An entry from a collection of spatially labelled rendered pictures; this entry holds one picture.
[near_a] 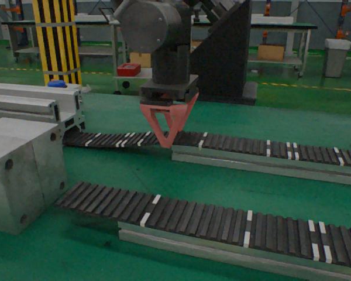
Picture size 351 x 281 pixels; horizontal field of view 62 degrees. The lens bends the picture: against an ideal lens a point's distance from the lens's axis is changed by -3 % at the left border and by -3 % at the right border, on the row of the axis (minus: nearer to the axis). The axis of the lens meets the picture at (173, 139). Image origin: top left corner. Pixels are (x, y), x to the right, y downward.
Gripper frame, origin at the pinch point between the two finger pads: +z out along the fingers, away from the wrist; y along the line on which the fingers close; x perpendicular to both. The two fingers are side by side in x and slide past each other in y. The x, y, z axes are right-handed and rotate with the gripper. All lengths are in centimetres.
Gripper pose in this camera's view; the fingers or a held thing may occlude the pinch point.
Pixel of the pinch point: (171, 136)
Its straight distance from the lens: 48.8
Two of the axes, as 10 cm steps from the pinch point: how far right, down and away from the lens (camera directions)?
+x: 9.6, 1.2, -2.6
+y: -2.9, 3.9, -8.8
